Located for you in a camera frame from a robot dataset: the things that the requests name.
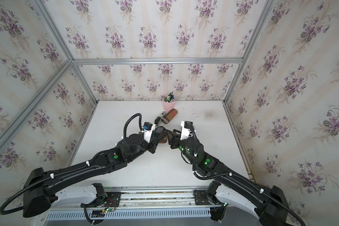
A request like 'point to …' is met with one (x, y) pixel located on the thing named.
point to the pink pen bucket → (168, 106)
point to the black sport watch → (160, 130)
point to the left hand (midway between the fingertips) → (161, 135)
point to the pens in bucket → (169, 98)
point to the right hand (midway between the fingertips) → (171, 131)
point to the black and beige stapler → (157, 119)
